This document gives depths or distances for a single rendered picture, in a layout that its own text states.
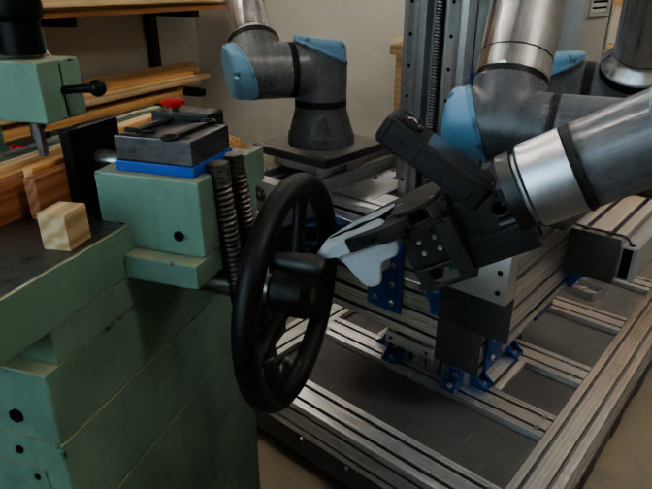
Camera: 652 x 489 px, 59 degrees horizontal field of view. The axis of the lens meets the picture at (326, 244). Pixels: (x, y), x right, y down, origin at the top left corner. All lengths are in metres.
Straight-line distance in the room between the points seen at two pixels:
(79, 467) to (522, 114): 0.60
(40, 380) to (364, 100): 3.62
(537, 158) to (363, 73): 3.60
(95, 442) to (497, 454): 0.91
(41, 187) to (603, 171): 0.58
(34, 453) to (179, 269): 0.25
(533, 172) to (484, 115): 0.13
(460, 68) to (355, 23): 2.91
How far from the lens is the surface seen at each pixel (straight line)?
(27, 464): 0.75
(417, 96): 1.23
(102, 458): 0.76
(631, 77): 0.96
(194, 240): 0.65
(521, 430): 1.45
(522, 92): 0.61
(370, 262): 0.56
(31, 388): 0.66
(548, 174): 0.49
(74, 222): 0.64
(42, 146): 0.82
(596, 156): 0.49
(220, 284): 0.72
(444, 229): 0.51
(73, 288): 0.64
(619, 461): 1.80
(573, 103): 0.60
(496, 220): 0.53
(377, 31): 4.00
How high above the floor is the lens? 1.15
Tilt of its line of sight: 25 degrees down
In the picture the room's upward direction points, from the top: straight up
